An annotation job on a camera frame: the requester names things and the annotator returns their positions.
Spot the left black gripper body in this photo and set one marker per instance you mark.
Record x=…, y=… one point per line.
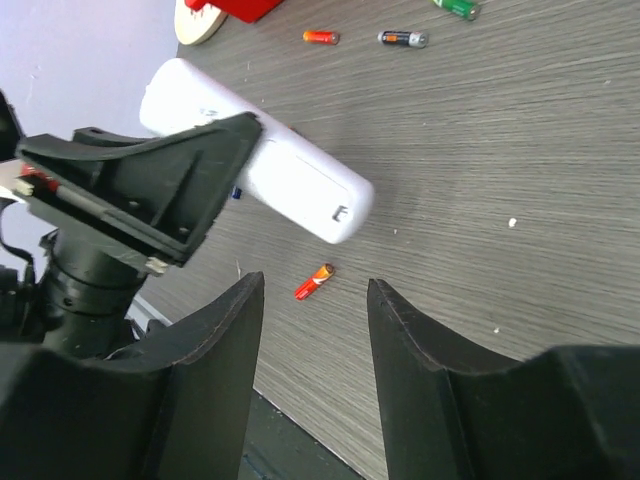
x=80, y=304

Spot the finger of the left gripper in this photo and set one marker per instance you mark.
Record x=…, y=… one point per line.
x=147, y=203

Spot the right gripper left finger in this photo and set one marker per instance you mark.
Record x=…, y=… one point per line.
x=174, y=405

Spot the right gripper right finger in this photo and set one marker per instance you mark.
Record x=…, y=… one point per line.
x=452, y=409

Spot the white remote control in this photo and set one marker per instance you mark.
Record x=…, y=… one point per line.
x=286, y=172

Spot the green battery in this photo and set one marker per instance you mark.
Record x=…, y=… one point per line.
x=466, y=9

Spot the dark blue battery left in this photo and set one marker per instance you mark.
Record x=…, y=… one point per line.
x=236, y=193

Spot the pink floral plate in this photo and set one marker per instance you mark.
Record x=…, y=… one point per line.
x=193, y=27

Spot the red battery near front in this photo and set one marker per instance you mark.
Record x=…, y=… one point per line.
x=314, y=282

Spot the red plastic bin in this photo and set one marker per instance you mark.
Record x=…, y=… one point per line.
x=248, y=11

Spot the red orange battery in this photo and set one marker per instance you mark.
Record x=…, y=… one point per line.
x=321, y=37

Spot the black battery centre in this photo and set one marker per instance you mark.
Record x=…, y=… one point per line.
x=415, y=39

